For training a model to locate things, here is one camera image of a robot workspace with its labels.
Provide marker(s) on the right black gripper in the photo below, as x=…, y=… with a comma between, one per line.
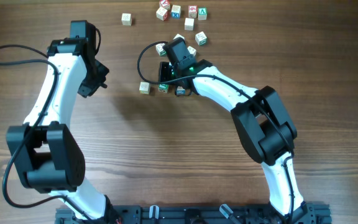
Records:
x=165, y=74

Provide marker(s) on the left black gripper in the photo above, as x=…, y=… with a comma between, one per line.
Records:
x=92, y=83

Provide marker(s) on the green letter J block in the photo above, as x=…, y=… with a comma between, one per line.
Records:
x=164, y=88

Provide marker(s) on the blue edged picture block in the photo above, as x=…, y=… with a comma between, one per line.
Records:
x=180, y=91

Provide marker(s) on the yellow edged wooden block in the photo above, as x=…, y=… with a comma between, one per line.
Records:
x=144, y=88

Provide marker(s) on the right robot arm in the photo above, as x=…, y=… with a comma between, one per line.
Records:
x=263, y=125

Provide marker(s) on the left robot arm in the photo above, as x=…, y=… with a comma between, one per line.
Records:
x=43, y=150

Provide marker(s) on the green edged block lower left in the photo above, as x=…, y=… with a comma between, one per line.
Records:
x=159, y=48

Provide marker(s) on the green edged block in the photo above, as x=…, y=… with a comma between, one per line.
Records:
x=201, y=38
x=192, y=50
x=159, y=48
x=178, y=36

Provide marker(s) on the green edged block lower right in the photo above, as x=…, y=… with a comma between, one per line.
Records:
x=192, y=50

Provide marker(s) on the green edged block middle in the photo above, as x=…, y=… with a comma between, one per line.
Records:
x=178, y=36

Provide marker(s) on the plain wooden block centre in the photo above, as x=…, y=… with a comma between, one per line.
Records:
x=189, y=23

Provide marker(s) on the plain wooden block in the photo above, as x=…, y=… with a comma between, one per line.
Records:
x=189, y=23
x=126, y=19

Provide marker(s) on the red edged wooden block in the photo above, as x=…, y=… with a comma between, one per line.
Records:
x=162, y=13

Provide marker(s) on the plain wooden block far left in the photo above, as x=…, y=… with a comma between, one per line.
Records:
x=126, y=19

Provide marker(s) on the blue X letter block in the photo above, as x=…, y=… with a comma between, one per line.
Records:
x=176, y=11

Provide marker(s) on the red number 6 block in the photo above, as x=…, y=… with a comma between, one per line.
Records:
x=192, y=11

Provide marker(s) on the red letter block top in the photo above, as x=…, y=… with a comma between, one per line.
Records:
x=164, y=4

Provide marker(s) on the green letter A block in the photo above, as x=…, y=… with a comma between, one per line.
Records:
x=202, y=13

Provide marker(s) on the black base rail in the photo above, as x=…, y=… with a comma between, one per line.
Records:
x=308, y=213

